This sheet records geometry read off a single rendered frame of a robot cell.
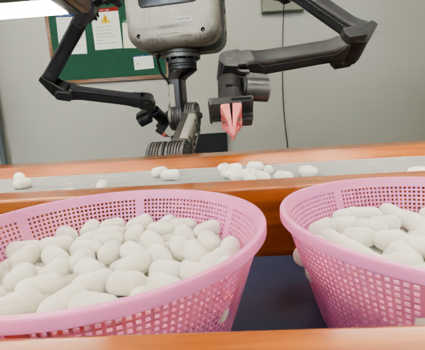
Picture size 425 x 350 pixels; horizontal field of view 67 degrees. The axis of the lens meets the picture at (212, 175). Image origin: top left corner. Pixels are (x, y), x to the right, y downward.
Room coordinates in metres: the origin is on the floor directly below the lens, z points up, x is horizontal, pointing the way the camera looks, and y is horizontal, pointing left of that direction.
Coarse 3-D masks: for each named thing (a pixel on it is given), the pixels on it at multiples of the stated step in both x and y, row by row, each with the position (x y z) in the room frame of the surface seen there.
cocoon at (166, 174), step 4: (164, 172) 0.61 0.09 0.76; (168, 172) 0.61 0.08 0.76; (172, 172) 0.61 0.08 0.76; (176, 172) 0.61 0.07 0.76; (160, 176) 0.61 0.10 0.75; (164, 176) 0.61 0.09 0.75; (168, 176) 0.61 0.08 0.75; (172, 176) 0.61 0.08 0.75; (176, 176) 0.61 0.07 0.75; (164, 180) 0.61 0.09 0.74; (168, 180) 0.61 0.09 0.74
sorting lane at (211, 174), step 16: (336, 160) 0.73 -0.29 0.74; (352, 160) 0.72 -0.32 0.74; (368, 160) 0.71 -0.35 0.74; (384, 160) 0.70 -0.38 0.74; (400, 160) 0.68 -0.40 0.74; (416, 160) 0.67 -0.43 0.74; (48, 176) 0.76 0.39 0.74; (64, 176) 0.76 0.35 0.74; (80, 176) 0.74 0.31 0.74; (96, 176) 0.72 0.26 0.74; (112, 176) 0.71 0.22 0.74; (128, 176) 0.69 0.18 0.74; (144, 176) 0.68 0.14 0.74; (192, 176) 0.64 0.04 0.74; (208, 176) 0.63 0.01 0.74; (272, 176) 0.59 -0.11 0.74; (0, 192) 0.60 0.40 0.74
